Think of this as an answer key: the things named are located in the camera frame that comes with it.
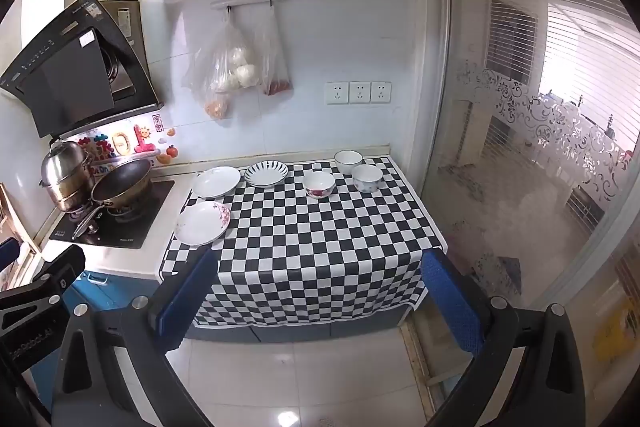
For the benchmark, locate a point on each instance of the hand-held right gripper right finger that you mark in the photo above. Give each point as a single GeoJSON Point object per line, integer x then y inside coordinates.
{"type": "Point", "coordinates": [450, 302]}

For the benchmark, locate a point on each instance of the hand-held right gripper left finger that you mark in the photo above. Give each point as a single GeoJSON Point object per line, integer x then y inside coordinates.
{"type": "Point", "coordinates": [185, 294]}

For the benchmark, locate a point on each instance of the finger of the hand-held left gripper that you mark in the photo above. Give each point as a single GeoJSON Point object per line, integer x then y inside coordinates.
{"type": "Point", "coordinates": [60, 269]}
{"type": "Point", "coordinates": [9, 253]}

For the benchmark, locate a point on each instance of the white plate pink floral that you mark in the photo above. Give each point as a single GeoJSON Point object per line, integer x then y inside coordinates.
{"type": "Point", "coordinates": [202, 223]}

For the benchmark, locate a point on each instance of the plain white plate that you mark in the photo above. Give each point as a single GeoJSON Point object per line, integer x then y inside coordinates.
{"type": "Point", "coordinates": [216, 182]}

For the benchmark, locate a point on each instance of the white plate striped rim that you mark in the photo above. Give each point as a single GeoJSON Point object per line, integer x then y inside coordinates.
{"type": "Point", "coordinates": [266, 173]}

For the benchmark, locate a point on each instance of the white bowl dotted print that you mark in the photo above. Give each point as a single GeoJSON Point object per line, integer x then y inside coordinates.
{"type": "Point", "coordinates": [367, 178]}

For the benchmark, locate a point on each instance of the white bowl red floral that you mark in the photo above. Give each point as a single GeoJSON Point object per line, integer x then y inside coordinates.
{"type": "Point", "coordinates": [318, 185]}

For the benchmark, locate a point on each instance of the white bowl dark pattern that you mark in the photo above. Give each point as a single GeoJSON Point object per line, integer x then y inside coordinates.
{"type": "Point", "coordinates": [348, 161]}

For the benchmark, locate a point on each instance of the wooden board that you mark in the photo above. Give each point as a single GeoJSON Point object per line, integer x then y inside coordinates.
{"type": "Point", "coordinates": [15, 222]}

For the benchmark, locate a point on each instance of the black gas stove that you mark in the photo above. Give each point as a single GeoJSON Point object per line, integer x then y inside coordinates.
{"type": "Point", "coordinates": [135, 229]}

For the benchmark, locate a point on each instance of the steel steamer pot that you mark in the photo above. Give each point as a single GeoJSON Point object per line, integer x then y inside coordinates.
{"type": "Point", "coordinates": [62, 177]}

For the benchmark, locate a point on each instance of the dark frying pan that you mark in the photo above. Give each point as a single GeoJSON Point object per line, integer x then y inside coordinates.
{"type": "Point", "coordinates": [122, 182]}

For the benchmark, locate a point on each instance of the blue base cabinet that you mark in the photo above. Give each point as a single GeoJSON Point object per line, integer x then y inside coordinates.
{"type": "Point", "coordinates": [300, 332]}

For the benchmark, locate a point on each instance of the glass sliding door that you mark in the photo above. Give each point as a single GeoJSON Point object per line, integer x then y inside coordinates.
{"type": "Point", "coordinates": [525, 207]}

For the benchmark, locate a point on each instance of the black white checkered cloth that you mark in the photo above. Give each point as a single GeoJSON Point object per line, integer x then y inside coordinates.
{"type": "Point", "coordinates": [310, 247]}

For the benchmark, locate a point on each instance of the yellow bag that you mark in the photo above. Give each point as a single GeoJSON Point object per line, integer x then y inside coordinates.
{"type": "Point", "coordinates": [612, 334]}

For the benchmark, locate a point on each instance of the black range hood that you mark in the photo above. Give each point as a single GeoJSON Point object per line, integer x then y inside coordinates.
{"type": "Point", "coordinates": [70, 77]}

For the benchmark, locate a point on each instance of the clear bag of white buns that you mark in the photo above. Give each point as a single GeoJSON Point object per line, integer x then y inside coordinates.
{"type": "Point", "coordinates": [235, 67]}

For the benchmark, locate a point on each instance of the clear bag with red food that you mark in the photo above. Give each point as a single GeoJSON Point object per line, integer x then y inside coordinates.
{"type": "Point", "coordinates": [275, 72]}

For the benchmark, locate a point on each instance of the colourful wall stickers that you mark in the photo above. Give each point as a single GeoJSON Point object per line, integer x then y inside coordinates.
{"type": "Point", "coordinates": [142, 139]}

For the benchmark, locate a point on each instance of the white wall socket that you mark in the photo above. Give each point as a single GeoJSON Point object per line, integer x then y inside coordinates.
{"type": "Point", "coordinates": [337, 93]}
{"type": "Point", "coordinates": [359, 92]}
{"type": "Point", "coordinates": [381, 92]}

